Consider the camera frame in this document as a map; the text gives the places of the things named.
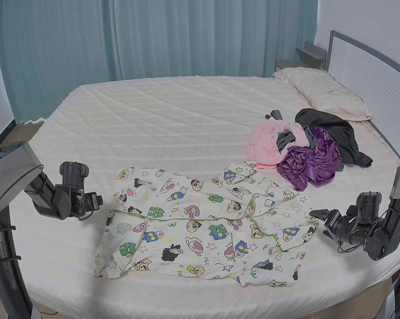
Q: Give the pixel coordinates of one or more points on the blue-green curtain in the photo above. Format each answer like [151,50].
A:
[213,28]
[53,45]

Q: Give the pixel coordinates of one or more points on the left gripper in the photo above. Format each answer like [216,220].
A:
[90,204]

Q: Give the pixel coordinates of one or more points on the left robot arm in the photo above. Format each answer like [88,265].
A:
[50,198]

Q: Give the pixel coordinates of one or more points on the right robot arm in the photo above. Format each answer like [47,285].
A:
[382,238]

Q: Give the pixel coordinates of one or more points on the white printed pyjama top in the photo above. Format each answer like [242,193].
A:
[203,238]

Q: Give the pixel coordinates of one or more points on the pink garment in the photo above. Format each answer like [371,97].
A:
[264,145]

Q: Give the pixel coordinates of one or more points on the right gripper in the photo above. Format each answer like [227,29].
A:
[337,228]

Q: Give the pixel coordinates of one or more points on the bed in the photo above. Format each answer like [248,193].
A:
[153,118]

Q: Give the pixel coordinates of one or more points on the pale pink pillow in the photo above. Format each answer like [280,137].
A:
[326,95]

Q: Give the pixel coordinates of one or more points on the purple satin garment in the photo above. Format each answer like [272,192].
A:
[312,164]

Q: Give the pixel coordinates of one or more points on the black garment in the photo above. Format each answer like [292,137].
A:
[339,131]

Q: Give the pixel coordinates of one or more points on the grey garment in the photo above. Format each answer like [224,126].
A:
[286,141]

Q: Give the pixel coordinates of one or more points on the grey bedside table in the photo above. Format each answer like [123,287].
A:
[311,53]

